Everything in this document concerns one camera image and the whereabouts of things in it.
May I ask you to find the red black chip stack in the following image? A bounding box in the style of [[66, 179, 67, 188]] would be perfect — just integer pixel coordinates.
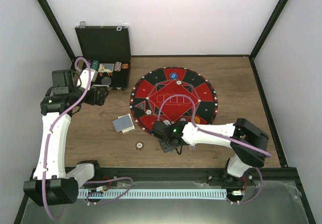
[[135, 142, 144, 150]]

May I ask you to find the blue small blind button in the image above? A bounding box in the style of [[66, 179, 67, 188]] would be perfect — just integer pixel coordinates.
[[169, 72, 178, 80]]

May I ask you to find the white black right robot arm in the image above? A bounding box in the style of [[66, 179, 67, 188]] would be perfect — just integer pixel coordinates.
[[151, 118, 272, 185]]

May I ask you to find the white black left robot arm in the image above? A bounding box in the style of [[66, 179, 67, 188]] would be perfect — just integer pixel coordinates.
[[23, 68, 108, 206]]

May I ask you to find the grey round dealer disc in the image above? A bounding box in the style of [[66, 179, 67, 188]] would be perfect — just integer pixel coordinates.
[[101, 77, 112, 85]]

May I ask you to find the white purple chip stack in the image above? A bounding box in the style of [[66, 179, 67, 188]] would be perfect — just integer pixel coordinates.
[[188, 145, 196, 150]]

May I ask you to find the boxed card deck in case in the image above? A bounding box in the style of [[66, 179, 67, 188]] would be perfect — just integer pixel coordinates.
[[98, 63, 114, 73]]

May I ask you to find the orange big blind button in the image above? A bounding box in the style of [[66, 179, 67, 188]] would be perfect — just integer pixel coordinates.
[[194, 116, 201, 124]]

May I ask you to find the teal chip stack in case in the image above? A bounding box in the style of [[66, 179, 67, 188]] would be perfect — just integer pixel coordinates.
[[91, 60, 100, 70]]

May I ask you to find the red yellow chip stack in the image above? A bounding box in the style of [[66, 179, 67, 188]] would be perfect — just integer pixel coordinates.
[[121, 63, 129, 69]]

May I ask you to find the blue backed card deck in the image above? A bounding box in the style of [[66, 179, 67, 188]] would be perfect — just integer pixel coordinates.
[[113, 114, 134, 133]]

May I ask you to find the round red black poker mat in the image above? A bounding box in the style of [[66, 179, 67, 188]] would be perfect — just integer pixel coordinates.
[[129, 67, 218, 133]]

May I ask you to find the black poker chip case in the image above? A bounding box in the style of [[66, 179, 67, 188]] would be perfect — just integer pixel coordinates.
[[75, 21, 131, 90]]

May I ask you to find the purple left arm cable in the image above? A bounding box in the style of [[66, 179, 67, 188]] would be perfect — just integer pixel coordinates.
[[42, 56, 92, 220]]

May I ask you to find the light blue slotted cable duct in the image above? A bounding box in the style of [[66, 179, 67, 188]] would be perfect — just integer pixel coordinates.
[[77, 189, 227, 200]]

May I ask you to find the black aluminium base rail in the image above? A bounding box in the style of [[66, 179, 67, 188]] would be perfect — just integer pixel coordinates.
[[91, 167, 299, 187]]

